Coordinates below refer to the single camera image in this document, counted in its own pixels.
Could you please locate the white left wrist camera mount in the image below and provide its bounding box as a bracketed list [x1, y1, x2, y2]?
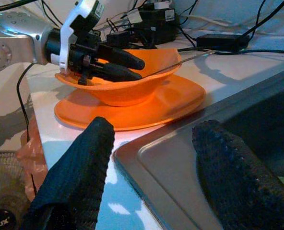
[59, 0, 105, 74]

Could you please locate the silver metal spoon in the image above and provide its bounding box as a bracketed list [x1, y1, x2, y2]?
[142, 49, 213, 79]

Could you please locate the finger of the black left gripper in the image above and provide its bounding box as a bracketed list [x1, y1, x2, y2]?
[97, 45, 146, 71]
[93, 63, 143, 82]

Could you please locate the grey fan with grille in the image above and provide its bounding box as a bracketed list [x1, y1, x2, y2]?
[0, 150, 31, 230]

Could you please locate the thick black cable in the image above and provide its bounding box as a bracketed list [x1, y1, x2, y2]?
[242, 0, 284, 37]

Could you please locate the orange plastic plate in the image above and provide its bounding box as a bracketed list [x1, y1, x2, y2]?
[54, 74, 207, 132]

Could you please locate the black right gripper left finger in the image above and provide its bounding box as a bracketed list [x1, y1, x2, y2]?
[22, 116, 116, 230]

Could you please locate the large black charger box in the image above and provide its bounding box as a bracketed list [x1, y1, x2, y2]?
[134, 6, 179, 45]

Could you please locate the white cable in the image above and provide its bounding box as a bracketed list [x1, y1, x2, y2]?
[180, 13, 232, 27]

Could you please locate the flat black power adapter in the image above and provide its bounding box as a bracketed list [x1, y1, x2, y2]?
[196, 33, 250, 51]

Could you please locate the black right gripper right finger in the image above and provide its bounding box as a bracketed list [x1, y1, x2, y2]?
[191, 119, 284, 230]

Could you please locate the orange plastic bowl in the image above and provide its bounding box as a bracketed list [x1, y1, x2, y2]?
[55, 47, 182, 107]

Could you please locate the thin black hanging cable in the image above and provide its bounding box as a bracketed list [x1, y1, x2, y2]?
[16, 62, 37, 195]

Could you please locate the stainless steel sink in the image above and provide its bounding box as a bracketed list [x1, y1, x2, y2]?
[113, 64, 284, 230]

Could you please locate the small black plug adapter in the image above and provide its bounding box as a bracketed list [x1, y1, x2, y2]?
[106, 30, 133, 47]

